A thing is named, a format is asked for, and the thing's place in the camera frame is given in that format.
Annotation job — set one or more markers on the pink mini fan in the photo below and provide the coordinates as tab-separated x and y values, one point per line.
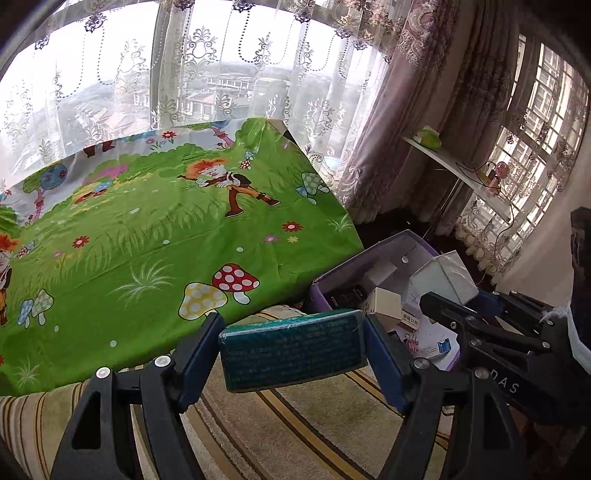
498	173

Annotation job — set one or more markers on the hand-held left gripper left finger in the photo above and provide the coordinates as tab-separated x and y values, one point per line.
203	355

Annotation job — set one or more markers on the purple cardboard box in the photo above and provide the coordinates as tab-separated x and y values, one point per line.
323	288

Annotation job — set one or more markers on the white lace sheer curtain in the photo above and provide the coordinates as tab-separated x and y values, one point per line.
207	46

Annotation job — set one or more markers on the blue white carton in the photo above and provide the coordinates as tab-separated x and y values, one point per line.
441	346

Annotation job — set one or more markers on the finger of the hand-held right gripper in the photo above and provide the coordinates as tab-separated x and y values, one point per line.
489	302
445	310

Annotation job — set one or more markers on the white shelf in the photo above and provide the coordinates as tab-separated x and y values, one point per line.
461	177

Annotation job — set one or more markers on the grid window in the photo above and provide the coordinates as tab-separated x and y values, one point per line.
549	115

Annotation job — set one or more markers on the short lace curtain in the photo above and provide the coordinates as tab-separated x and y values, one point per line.
489	240

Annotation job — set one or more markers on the pink patterned drape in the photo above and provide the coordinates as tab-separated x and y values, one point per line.
415	92

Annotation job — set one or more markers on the cream carton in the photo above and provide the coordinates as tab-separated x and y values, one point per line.
385	307

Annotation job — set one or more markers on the teal carton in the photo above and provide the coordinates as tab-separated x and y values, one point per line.
291	350

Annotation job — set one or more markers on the green tissue pack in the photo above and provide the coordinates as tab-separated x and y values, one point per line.
427	138

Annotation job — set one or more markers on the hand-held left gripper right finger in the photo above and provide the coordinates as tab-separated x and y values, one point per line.
385	364

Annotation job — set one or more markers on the pink binder clip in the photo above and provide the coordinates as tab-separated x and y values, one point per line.
411	342

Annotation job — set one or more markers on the striped beige blanket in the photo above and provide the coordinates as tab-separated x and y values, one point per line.
300	429

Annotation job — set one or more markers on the green cartoon printed sheet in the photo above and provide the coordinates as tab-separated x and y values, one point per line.
138	230

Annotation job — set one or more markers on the dark carton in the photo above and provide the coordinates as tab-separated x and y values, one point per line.
347	296

